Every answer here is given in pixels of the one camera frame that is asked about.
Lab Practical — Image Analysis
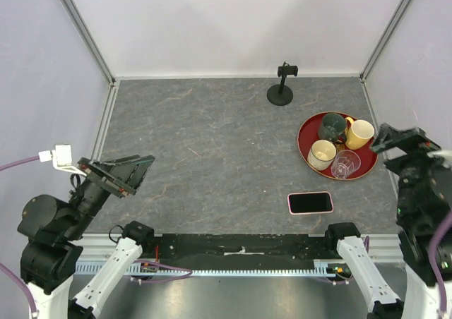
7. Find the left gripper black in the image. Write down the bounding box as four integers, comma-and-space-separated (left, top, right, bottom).
65, 152, 157, 237

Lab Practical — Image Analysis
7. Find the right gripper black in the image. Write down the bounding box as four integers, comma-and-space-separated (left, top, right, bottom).
370, 121, 452, 219

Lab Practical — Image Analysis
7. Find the phone with pink case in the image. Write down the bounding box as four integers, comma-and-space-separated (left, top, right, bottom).
287, 191, 334, 215

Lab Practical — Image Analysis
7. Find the black phone stand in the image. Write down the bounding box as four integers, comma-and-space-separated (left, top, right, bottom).
267, 62, 299, 106

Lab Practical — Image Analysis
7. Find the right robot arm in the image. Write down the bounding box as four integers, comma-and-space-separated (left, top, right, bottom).
323, 124, 451, 318

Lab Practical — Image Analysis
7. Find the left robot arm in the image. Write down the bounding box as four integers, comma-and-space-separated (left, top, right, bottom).
17, 155, 155, 318

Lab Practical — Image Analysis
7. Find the yellow mug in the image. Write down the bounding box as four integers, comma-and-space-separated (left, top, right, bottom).
345, 117, 375, 150

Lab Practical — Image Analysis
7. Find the clear drinking glass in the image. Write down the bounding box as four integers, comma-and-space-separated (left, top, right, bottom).
331, 150, 361, 179

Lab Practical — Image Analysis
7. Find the dark green mug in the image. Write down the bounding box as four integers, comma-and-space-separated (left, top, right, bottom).
318, 113, 347, 144

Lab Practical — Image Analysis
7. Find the cream white cup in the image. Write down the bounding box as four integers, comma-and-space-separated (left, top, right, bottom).
307, 140, 337, 171

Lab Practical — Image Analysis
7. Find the round red tray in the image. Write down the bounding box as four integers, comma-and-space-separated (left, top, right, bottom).
297, 112, 378, 181

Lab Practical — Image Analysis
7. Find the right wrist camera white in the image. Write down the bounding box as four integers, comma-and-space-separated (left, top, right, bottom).
427, 150, 452, 167

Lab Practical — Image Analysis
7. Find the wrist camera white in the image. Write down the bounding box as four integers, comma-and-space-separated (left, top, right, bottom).
427, 150, 452, 167
38, 144, 81, 174

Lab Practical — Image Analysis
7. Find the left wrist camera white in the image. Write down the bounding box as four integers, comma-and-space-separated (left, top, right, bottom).
38, 144, 81, 174

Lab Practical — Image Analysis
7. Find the white cable duct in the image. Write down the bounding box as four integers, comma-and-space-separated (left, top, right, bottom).
75, 260, 338, 278

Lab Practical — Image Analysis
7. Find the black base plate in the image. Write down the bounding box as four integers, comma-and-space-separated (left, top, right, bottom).
143, 234, 340, 270

